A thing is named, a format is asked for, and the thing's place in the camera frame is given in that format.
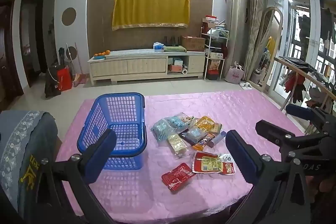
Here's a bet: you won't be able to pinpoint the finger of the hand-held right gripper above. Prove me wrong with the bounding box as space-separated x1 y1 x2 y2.
286 104 332 135
255 120 328 161

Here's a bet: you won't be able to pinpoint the glass sliding door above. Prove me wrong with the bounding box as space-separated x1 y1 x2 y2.
262 0 336 99

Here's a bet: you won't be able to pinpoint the pink tablecloth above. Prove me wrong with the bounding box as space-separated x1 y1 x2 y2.
55 90 306 224

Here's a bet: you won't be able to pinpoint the orange-yellow snack packet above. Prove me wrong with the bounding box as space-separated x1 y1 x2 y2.
195 116 216 133

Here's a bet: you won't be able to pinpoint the mop with white handle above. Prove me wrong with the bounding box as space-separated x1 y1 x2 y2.
65 43 77 75

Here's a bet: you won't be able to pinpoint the grey patterned chair cover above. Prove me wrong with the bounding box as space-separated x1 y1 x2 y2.
0 110 59 224

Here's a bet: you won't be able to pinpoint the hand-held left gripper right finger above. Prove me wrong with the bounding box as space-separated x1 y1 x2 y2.
225 130 313 224

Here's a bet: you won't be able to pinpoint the standing air conditioner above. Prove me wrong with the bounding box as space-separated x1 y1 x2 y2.
225 0 249 81

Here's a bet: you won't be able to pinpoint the yellow cloth cover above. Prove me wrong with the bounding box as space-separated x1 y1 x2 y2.
112 0 192 31

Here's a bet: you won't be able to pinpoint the cream TV cabinet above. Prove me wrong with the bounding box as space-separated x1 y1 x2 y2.
87 48 207 86

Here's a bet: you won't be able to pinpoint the blue plastic basket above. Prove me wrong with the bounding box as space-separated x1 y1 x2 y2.
77 93 147 170

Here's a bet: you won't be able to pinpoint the standing arched mirror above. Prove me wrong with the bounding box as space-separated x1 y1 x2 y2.
249 6 284 91

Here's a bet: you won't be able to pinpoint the light blue snack packet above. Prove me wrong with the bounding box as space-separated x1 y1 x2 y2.
167 112 195 133
151 119 174 146

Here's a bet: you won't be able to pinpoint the lavender tube packet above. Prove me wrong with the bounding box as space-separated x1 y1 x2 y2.
208 131 227 147

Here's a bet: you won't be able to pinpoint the red box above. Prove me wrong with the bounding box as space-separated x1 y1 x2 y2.
202 15 218 29

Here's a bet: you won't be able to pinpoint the pink broom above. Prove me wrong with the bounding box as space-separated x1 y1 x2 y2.
73 42 87 87

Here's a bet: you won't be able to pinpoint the wooden clothes rack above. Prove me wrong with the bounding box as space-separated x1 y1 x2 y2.
274 56 336 136

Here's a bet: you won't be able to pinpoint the black router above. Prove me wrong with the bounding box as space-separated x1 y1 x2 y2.
164 35 180 47

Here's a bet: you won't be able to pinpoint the red snack packet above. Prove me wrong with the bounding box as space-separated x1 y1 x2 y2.
162 162 196 193

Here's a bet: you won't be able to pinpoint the person's right hand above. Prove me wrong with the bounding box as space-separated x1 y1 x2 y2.
306 176 336 194

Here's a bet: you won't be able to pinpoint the cardboard box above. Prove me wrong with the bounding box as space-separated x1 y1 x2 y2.
181 35 206 52

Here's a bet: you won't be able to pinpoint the pink tote bag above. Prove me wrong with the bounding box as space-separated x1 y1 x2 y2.
225 62 245 84

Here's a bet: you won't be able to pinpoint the dark bag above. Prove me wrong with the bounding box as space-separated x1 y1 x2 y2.
44 63 62 98

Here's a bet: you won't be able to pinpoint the white shelf rack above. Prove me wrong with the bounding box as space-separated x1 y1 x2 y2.
201 27 230 81

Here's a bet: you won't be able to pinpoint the green folded mat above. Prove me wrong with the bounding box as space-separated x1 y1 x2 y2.
164 46 188 53

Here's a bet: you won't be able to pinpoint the purple snack packet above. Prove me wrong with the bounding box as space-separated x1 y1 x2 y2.
181 126 211 148

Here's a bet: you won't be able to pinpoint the beige curtain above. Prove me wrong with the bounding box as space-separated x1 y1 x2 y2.
242 0 263 81

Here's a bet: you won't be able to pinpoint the red packet with yellow label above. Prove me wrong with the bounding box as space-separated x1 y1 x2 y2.
192 151 236 175

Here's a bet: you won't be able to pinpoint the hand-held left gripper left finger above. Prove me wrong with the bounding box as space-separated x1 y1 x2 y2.
34 129 117 224

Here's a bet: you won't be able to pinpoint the red hanging clothes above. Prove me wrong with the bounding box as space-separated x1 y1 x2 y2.
284 72 307 104

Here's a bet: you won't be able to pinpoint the pale yellow snack packet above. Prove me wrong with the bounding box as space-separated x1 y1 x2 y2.
166 133 189 159

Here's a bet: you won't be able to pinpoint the dark wooden door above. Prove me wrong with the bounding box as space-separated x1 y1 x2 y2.
0 0 25 107

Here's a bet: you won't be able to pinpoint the round brown wall panel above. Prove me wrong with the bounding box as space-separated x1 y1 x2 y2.
66 46 78 61

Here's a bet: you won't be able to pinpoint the red paper bag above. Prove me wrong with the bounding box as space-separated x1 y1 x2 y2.
56 66 73 92

